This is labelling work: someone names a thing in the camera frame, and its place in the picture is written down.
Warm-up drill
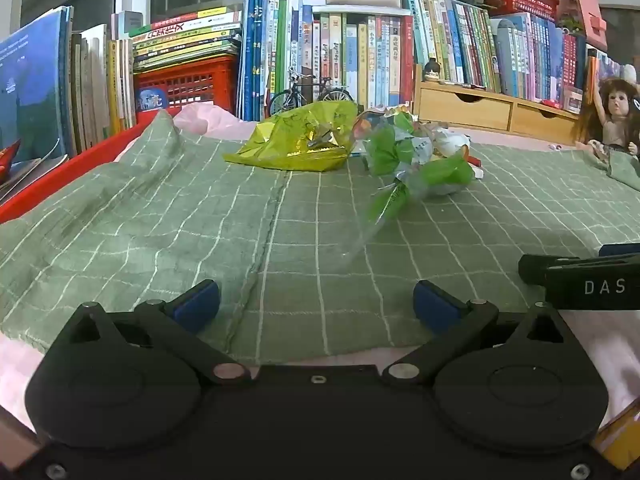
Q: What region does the pink toy house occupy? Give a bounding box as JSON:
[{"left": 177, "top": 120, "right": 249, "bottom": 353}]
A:
[{"left": 556, "top": 0, "right": 609, "bottom": 52}]

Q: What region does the large blue book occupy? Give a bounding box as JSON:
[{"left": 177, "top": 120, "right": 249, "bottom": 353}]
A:
[{"left": 0, "top": 6, "right": 75, "bottom": 166}]

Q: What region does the pile of thin booklets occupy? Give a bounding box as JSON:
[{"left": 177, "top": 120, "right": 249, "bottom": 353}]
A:
[{"left": 0, "top": 154, "right": 70, "bottom": 205}]

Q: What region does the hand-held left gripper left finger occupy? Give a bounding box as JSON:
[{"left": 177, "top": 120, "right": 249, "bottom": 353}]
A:
[{"left": 65, "top": 279, "right": 252, "bottom": 387}]

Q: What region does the yellow-green plastic bag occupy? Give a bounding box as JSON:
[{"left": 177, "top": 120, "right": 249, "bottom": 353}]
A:
[{"left": 222, "top": 101, "right": 360, "bottom": 174}]

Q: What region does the row of colourful upright books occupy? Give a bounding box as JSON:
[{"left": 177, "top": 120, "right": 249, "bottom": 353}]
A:
[{"left": 275, "top": 0, "right": 416, "bottom": 111}]

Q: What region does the green transparent plastic wrapper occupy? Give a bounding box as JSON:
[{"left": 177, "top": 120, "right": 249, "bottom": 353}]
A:
[{"left": 345, "top": 110, "right": 476, "bottom": 263}]

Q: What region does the black model bicycle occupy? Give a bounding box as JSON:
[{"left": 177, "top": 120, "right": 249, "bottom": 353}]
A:
[{"left": 269, "top": 66, "right": 354, "bottom": 119}]

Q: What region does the green checked cloth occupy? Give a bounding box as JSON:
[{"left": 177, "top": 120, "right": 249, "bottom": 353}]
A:
[{"left": 0, "top": 110, "right": 640, "bottom": 367}]

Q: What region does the colourful printed packet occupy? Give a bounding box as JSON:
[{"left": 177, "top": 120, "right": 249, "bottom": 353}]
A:
[{"left": 356, "top": 105, "right": 416, "bottom": 133}]

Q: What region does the row of green-white spined books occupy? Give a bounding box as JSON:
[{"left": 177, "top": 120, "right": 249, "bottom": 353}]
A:
[{"left": 402, "top": 0, "right": 502, "bottom": 89}]

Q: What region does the stack of flat books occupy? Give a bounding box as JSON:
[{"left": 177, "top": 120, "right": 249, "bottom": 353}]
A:
[{"left": 129, "top": 7, "right": 244, "bottom": 72}]

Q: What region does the wooden desk organizer with drawers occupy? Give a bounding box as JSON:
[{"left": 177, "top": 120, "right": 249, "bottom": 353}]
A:
[{"left": 412, "top": 65, "right": 584, "bottom": 134}]

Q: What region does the brown-haired doll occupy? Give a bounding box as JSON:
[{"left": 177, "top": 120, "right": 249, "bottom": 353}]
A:
[{"left": 570, "top": 76, "right": 640, "bottom": 162}]

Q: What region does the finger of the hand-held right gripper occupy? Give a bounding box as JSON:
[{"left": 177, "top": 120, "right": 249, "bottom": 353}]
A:
[
  {"left": 518, "top": 254, "right": 640, "bottom": 286},
  {"left": 598, "top": 243, "right": 640, "bottom": 260}
]

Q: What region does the row of blue-pink spined books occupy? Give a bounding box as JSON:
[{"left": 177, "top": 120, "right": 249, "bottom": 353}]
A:
[{"left": 492, "top": 10, "right": 589, "bottom": 107}]

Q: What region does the red folded paper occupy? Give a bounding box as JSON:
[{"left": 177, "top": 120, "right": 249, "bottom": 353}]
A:
[{"left": 0, "top": 139, "right": 22, "bottom": 182}]

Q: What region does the row of beige upright books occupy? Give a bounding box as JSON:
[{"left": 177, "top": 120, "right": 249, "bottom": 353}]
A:
[{"left": 70, "top": 24, "right": 137, "bottom": 155}]

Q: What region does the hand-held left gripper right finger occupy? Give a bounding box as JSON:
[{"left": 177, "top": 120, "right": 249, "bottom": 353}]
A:
[{"left": 381, "top": 279, "right": 577, "bottom": 387}]

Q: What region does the row of thin leaning books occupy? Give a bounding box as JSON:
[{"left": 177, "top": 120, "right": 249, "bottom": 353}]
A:
[{"left": 581, "top": 44, "right": 626, "bottom": 112}]

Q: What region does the red plastic tray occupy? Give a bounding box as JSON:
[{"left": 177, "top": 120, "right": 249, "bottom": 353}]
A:
[{"left": 0, "top": 107, "right": 182, "bottom": 224}]

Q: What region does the red plastic crate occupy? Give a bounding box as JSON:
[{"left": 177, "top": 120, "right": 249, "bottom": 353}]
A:
[{"left": 134, "top": 55, "right": 239, "bottom": 117}]

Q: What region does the pink table mat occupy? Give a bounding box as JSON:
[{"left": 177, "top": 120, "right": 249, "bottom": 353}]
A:
[{"left": 0, "top": 102, "right": 640, "bottom": 431}]

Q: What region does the row of tall blue books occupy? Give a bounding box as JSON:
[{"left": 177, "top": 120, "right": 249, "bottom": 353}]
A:
[{"left": 237, "top": 0, "right": 279, "bottom": 122}]

